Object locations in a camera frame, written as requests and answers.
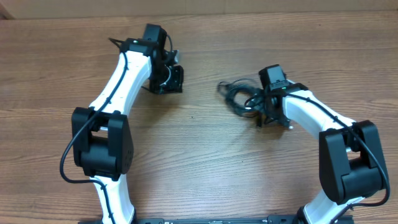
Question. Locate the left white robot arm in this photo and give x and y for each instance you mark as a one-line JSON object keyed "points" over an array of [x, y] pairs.
{"points": [[101, 137]]}

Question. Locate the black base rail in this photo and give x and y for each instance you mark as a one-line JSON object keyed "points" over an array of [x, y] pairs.
{"points": [[271, 219]]}

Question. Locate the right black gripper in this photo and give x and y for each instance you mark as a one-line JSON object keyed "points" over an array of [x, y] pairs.
{"points": [[280, 119]]}

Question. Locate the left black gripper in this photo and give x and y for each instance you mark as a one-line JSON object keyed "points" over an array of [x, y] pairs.
{"points": [[176, 87]]}

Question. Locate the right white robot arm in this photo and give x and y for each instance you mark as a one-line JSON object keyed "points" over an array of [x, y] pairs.
{"points": [[352, 168]]}

